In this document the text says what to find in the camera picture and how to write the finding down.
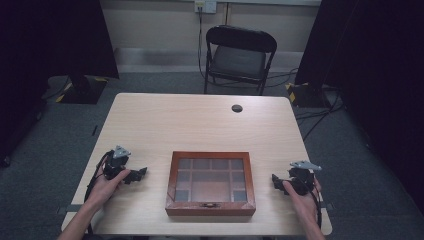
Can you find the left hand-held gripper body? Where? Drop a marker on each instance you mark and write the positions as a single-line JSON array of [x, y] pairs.
[[115, 164]]

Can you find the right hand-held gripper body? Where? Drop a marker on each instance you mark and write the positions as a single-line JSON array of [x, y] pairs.
[[301, 180]]

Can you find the wooden box with glass lid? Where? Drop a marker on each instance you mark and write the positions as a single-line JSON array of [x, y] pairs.
[[210, 183]]

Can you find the person's right hand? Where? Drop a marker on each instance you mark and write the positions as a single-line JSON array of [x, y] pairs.
[[302, 204]]

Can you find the person's left hand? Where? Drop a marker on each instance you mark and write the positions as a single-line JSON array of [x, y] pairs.
[[106, 188]]

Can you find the grey table foot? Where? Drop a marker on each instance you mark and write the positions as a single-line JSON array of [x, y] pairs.
[[328, 206], [68, 209]]

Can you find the black tape strip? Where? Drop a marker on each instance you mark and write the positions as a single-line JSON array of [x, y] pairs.
[[94, 130]]

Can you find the black stand base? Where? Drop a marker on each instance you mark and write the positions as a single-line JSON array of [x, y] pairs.
[[83, 91]]

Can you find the round black table grommet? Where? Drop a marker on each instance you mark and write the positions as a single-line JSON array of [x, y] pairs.
[[237, 108]]

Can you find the stand base with striped tape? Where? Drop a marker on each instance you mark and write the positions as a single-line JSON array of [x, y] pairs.
[[305, 95]]

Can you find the black curtain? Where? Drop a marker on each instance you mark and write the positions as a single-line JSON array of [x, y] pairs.
[[50, 50], [373, 83]]

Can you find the black folding chair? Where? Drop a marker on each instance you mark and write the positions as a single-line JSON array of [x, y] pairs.
[[238, 60]]

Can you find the white wall socket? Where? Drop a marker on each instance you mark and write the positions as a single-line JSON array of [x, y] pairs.
[[205, 6]]

